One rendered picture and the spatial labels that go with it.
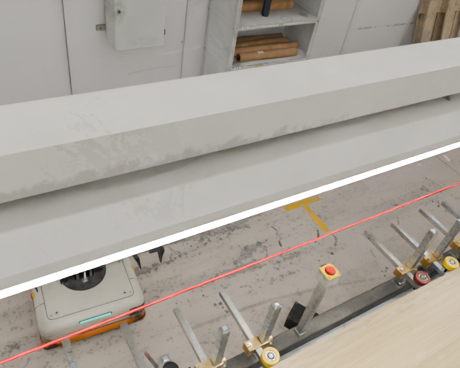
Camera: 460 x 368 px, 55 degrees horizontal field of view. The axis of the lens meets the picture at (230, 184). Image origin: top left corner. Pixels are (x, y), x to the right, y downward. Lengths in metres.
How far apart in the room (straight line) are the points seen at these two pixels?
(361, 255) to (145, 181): 3.45
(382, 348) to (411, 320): 0.25
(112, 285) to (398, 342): 1.68
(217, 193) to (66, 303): 2.45
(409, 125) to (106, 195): 0.43
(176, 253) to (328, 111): 2.97
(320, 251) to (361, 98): 3.19
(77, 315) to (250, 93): 2.47
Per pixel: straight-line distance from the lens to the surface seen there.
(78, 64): 3.88
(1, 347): 3.16
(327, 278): 1.97
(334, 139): 0.59
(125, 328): 2.11
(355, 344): 2.23
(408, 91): 0.64
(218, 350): 1.93
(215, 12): 4.00
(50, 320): 2.85
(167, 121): 0.42
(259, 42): 4.30
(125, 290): 2.91
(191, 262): 3.41
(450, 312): 2.58
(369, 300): 2.66
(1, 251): 0.45
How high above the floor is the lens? 2.70
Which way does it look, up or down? 42 degrees down
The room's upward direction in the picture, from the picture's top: 12 degrees clockwise
